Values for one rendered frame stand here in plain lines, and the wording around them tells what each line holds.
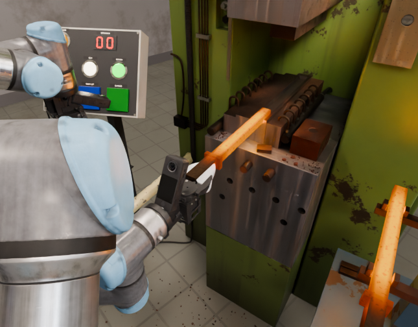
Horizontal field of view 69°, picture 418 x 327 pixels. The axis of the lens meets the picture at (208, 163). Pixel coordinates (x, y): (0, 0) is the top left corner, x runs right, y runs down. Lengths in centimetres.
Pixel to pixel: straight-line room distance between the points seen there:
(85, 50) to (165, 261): 115
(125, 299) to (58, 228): 40
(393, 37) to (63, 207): 82
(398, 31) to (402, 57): 6
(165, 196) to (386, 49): 65
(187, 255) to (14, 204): 155
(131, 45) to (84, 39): 16
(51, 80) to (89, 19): 323
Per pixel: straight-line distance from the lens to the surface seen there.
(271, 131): 96
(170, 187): 63
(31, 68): 66
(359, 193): 116
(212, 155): 76
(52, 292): 31
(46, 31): 82
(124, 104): 107
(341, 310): 96
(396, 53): 93
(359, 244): 131
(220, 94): 117
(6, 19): 366
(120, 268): 57
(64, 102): 90
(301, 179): 93
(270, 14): 86
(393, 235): 78
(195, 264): 177
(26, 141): 31
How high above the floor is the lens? 146
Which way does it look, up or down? 38 degrees down
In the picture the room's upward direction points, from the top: straight up
